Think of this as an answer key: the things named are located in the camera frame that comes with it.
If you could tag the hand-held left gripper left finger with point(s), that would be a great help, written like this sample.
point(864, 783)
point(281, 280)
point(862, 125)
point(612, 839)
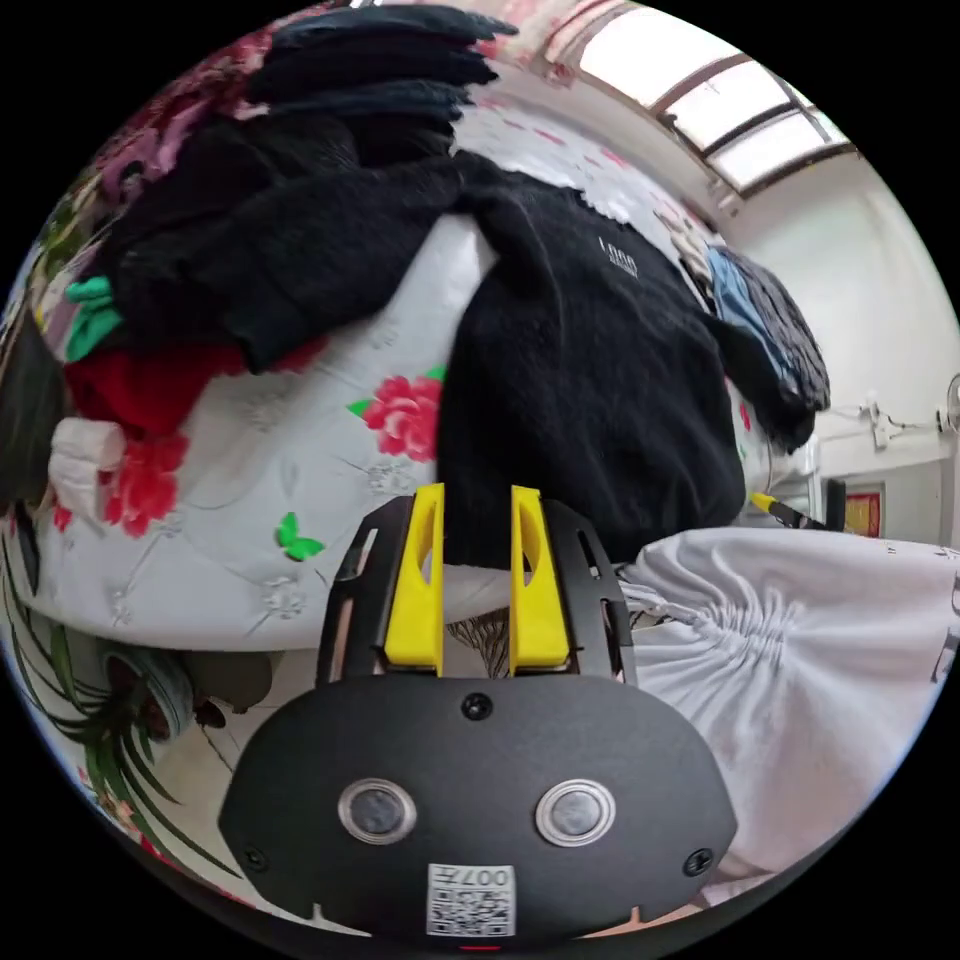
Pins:
point(417, 592)

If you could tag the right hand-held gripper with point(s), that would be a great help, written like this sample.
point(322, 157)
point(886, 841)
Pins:
point(802, 517)

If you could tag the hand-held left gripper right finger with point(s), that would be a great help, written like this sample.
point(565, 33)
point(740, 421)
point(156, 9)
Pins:
point(535, 600)

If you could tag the black long sleeve sweater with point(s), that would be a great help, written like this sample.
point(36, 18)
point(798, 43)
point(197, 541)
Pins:
point(592, 375)

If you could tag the person's body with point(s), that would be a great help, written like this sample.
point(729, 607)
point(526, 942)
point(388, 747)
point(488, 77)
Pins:
point(787, 675)

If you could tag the pile of blue and dark clothes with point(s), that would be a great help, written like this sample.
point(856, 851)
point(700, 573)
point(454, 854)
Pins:
point(780, 315)

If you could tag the bed with white floral quilt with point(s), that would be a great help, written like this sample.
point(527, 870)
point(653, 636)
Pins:
point(240, 517)

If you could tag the window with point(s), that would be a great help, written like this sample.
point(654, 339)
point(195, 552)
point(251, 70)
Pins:
point(712, 97)

